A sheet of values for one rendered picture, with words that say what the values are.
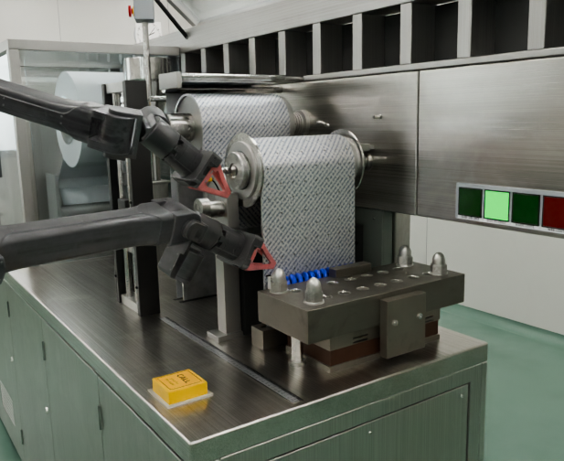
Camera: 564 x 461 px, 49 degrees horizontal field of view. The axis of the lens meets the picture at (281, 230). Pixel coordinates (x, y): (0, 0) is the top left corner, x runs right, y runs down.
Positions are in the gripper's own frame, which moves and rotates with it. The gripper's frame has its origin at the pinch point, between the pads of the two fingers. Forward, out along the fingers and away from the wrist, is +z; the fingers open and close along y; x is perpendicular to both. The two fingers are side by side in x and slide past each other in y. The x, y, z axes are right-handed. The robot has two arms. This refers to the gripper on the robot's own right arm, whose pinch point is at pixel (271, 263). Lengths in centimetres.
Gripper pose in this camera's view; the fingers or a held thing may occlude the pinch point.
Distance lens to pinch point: 123.6
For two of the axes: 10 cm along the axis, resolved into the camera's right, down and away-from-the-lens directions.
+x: 3.9, -9.1, 1.2
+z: 7.3, 3.9, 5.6
